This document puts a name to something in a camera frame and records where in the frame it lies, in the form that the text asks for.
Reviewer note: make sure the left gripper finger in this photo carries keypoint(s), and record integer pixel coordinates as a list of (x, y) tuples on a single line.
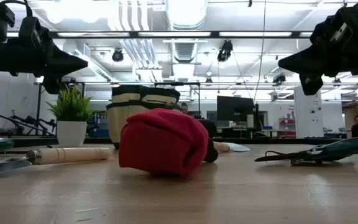
[(64, 59), (64, 71)]

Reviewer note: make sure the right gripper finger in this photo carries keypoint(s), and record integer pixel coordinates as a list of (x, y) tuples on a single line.
[(306, 59), (309, 70)]

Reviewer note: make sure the beige and green gardening bag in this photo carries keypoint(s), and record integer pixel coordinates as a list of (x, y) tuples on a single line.
[(126, 121)]

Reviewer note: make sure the red and black gardening glove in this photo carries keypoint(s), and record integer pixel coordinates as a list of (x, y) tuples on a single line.
[(163, 143)]

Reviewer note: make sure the black background robot arm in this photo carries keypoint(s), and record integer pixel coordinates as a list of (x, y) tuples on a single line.
[(31, 119)]

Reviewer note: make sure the black ceiling spotlight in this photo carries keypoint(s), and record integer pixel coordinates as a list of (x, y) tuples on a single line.
[(117, 56), (279, 78)]

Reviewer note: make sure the white pillar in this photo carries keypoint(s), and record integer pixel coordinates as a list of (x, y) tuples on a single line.
[(308, 115)]

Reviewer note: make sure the red shelf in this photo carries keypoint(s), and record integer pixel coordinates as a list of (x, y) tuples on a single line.
[(287, 122)]

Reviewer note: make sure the green plant in white pot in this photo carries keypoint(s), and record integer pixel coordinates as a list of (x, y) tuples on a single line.
[(71, 133)]

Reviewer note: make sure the blue storage bins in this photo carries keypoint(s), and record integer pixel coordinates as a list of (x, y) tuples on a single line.
[(101, 132)]

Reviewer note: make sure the black computer monitor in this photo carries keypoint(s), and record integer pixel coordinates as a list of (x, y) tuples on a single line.
[(235, 109)]

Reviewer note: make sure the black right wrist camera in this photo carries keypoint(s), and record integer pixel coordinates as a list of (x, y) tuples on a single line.
[(311, 84)]

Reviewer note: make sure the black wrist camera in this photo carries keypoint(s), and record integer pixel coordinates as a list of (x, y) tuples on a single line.
[(52, 84), (311, 84)]

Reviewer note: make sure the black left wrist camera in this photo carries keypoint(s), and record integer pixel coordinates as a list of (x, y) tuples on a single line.
[(52, 84)]

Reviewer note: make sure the black overhead camera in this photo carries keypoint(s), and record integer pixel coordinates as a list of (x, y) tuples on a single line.
[(225, 49)]

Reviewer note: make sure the round ceiling duct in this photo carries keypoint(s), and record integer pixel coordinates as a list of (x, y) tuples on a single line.
[(186, 14)]

